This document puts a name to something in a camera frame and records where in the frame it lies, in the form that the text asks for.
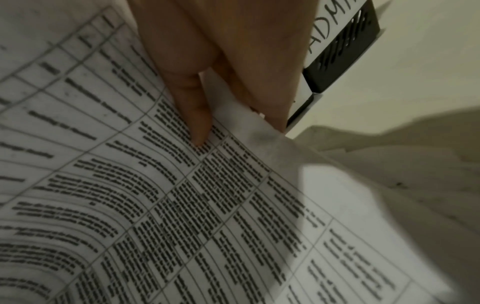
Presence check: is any printed table paper sheet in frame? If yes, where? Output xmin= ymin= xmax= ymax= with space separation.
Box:
xmin=0 ymin=0 xmax=457 ymax=304

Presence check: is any person's right hand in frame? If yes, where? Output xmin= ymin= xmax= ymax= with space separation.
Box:
xmin=127 ymin=0 xmax=320 ymax=146

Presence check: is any white table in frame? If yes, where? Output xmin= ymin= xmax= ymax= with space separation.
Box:
xmin=284 ymin=0 xmax=480 ymax=137

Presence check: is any pile of printed papers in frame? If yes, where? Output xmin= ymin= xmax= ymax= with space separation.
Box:
xmin=295 ymin=108 xmax=480 ymax=304

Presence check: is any black ADMIN file holder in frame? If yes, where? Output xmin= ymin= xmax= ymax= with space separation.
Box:
xmin=286 ymin=0 xmax=382 ymax=130

